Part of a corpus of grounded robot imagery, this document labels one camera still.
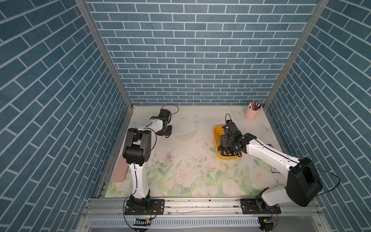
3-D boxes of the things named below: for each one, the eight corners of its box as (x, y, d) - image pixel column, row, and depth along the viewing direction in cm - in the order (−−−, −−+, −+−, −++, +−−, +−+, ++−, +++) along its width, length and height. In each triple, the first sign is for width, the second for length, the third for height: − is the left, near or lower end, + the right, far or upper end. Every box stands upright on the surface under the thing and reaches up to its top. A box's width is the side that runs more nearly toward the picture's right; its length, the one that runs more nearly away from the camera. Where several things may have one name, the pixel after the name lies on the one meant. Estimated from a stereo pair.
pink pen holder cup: (245, 120, 113) (250, 111, 105) (242, 110, 120) (246, 101, 112) (257, 120, 113) (263, 111, 105) (254, 110, 120) (258, 101, 112)
